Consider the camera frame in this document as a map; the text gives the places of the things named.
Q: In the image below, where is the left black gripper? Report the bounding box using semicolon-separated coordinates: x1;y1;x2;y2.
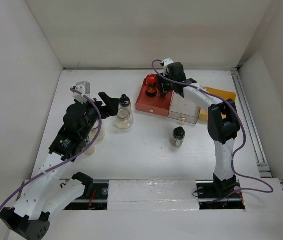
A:
76;92;119;139

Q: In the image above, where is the red-capped sauce bottle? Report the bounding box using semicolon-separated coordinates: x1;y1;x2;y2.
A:
145;74;158;97

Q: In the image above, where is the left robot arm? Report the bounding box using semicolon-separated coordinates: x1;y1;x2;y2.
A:
0;89;120;240

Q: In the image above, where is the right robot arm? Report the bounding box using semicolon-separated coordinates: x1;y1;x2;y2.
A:
156;58;241;200

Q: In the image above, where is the black-capped glass bottle left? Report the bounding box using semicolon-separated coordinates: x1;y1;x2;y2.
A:
118;94;132;112

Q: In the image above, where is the wide clear glass jar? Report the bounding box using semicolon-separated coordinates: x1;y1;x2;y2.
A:
114;108;134;130

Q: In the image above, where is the clear plastic tray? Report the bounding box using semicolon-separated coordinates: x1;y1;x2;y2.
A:
168;93;201;125

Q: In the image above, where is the red tray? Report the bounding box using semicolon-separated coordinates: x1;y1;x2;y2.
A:
135;79;173;117

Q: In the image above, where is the small white bottle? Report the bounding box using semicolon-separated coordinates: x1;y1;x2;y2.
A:
84;136;96;156

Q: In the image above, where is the yellow tray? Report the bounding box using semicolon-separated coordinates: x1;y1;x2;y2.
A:
198;87;237;122

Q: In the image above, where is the black-capped spice bottle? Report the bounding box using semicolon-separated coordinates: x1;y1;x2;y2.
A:
170;126;186;148

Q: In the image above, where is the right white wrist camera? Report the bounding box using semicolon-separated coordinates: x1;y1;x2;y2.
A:
160;58;174;75

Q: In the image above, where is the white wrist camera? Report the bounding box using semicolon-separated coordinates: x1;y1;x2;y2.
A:
160;58;174;75
72;81;91;104

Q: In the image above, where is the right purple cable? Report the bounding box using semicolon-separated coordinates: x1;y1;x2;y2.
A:
151;58;274;204

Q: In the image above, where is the purple cable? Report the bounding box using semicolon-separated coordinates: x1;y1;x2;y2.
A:
151;58;274;204
0;87;103;240

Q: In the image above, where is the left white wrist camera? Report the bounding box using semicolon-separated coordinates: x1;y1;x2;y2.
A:
72;81;91;104

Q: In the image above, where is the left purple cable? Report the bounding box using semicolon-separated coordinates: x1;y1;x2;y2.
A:
0;87;103;240

